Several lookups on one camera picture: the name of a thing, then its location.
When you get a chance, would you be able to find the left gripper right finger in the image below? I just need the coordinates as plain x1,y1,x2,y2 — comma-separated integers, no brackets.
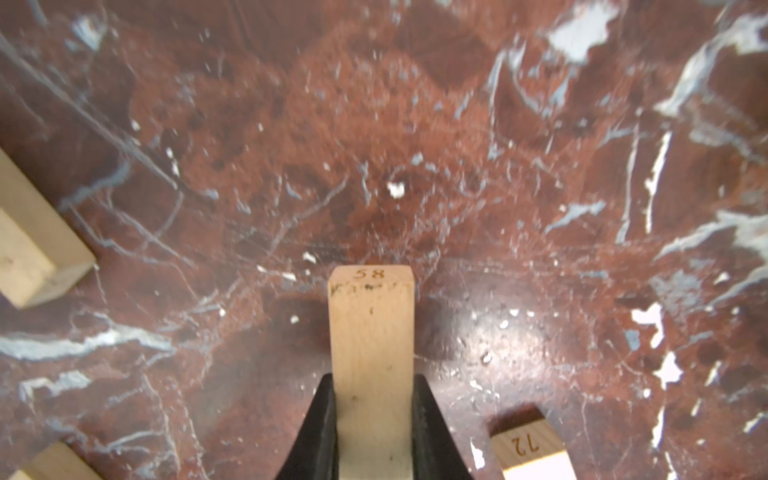
412,374,473,480

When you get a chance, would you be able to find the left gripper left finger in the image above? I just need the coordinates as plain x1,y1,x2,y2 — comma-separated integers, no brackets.
276,373,339,480

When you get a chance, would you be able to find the wood block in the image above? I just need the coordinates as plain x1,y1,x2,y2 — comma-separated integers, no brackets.
1,153,96,309
9,442,102,480
328,265,415,479

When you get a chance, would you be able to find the wood block slanted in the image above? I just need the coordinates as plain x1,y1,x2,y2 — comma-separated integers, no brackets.
491,419,577,480

